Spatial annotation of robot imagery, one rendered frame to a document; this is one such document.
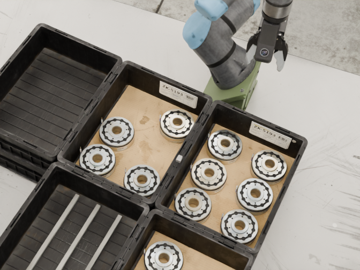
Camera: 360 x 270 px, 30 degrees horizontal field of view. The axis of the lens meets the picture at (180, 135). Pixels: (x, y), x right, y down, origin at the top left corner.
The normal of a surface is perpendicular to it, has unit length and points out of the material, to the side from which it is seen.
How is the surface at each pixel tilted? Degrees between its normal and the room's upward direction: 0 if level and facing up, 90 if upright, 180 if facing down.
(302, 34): 0
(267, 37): 25
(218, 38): 53
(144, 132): 0
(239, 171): 0
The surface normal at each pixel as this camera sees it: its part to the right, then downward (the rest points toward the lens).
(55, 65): 0.07, -0.53
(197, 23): -0.70, -0.52
